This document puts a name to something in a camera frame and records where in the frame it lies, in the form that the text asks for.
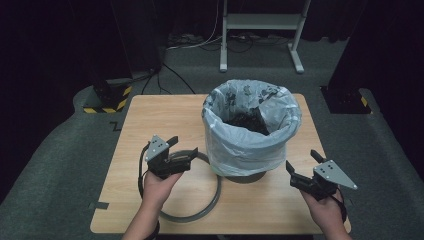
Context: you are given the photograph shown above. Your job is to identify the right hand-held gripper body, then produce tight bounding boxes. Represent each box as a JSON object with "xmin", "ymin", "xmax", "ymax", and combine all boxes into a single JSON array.
[{"xmin": 290, "ymin": 159, "xmax": 359, "ymax": 201}]

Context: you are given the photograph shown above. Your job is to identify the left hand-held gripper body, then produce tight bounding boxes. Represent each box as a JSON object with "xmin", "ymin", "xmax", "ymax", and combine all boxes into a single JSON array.
[{"xmin": 145, "ymin": 134, "xmax": 184, "ymax": 180}]

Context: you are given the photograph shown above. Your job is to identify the dark ribbed bin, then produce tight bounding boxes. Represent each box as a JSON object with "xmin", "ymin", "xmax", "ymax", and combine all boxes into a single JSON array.
[{"xmin": 224, "ymin": 170, "xmax": 268, "ymax": 185}]

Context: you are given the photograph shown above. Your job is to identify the grey plastic bin ring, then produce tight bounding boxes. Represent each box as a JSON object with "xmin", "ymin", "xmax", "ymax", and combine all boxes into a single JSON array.
[{"xmin": 158, "ymin": 149, "xmax": 223, "ymax": 224}]

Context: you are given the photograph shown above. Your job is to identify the grey bin with plastic liner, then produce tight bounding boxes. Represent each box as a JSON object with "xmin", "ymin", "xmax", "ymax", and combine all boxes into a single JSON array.
[{"xmin": 201, "ymin": 78, "xmax": 303, "ymax": 178}]

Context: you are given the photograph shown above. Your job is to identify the person's left hand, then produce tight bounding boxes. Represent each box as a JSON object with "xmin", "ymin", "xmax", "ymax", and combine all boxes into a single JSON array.
[{"xmin": 142, "ymin": 171, "xmax": 184, "ymax": 209}]

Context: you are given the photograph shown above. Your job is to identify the person's right hand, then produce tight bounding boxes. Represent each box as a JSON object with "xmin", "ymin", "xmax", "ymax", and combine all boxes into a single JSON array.
[{"xmin": 301, "ymin": 188, "xmax": 346, "ymax": 231}]

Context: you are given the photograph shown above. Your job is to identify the yellow black striped stand base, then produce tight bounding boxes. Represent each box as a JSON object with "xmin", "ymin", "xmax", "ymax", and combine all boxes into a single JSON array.
[
  {"xmin": 320, "ymin": 86, "xmax": 373, "ymax": 115},
  {"xmin": 82, "ymin": 77, "xmax": 133, "ymax": 115}
]

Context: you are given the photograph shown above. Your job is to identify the dark scraps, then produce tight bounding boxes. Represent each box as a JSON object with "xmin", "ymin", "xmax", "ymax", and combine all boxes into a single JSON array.
[{"xmin": 224, "ymin": 107, "xmax": 271, "ymax": 137}]

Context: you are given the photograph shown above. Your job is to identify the grey tape strip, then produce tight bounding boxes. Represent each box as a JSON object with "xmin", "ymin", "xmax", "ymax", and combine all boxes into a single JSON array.
[{"xmin": 88, "ymin": 201, "xmax": 110, "ymax": 211}]

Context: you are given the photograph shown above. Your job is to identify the white metal stand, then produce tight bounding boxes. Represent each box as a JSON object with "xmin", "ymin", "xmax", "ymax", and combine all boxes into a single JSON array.
[{"xmin": 218, "ymin": 0, "xmax": 313, "ymax": 75}]

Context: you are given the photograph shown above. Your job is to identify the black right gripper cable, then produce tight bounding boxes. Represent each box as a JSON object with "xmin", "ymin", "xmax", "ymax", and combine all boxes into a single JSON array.
[{"xmin": 332, "ymin": 187, "xmax": 349, "ymax": 224}]

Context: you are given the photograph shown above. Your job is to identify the black floor cable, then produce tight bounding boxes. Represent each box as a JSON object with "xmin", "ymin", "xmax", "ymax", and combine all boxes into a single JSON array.
[{"xmin": 141, "ymin": 62, "xmax": 197, "ymax": 96}]

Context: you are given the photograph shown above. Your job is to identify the white floor cable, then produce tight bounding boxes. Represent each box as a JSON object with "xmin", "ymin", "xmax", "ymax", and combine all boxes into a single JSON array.
[{"xmin": 165, "ymin": 0, "xmax": 224, "ymax": 52}]

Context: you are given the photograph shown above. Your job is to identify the bundle of floor cables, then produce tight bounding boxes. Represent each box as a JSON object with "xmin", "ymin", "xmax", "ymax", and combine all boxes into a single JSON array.
[{"xmin": 166, "ymin": 32, "xmax": 295, "ymax": 54}]

